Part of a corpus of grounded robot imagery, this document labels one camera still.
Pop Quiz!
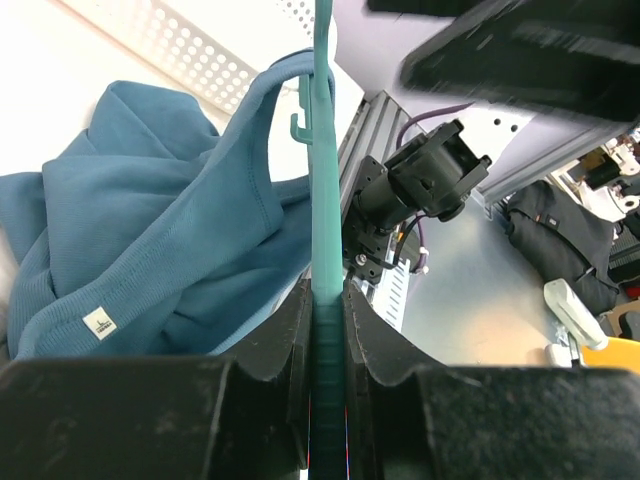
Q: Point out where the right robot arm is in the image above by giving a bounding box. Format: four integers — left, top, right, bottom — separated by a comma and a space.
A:
342, 1, 639, 479

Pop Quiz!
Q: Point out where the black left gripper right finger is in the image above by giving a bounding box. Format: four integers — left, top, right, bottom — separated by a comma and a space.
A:
343, 284, 639, 479

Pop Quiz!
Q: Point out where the teal blue tank top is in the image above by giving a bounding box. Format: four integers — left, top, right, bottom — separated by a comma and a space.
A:
1, 50, 313, 361

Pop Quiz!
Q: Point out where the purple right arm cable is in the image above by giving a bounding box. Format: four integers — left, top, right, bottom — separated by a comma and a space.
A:
397, 102, 476, 274

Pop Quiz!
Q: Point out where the white handheld tool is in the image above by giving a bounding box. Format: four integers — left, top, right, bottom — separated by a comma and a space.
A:
543, 279, 609, 351

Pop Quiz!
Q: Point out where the white slotted cable duct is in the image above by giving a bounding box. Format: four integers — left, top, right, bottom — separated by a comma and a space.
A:
367, 260, 411, 332

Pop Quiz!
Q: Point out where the black bag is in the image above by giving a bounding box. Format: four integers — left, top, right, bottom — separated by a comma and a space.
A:
506, 180, 619, 316

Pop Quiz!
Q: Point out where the teal plastic hanger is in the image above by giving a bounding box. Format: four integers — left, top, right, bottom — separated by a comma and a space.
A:
290, 1, 348, 479

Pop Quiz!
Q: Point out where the white perforated plastic basket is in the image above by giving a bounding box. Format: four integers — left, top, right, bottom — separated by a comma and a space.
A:
63, 0, 314, 119

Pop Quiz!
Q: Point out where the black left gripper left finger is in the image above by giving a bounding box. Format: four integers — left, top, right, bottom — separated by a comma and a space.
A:
1, 280, 312, 479

